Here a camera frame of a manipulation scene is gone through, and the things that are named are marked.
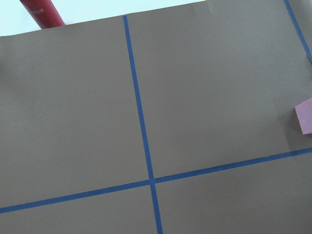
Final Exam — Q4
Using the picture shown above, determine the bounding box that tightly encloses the brown paper table mat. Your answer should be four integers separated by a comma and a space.
0, 0, 312, 234

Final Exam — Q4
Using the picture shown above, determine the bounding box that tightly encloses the pink foam block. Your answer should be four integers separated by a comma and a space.
295, 98, 312, 135

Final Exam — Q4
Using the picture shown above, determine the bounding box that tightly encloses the red cylinder tube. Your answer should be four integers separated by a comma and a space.
20, 0, 65, 29

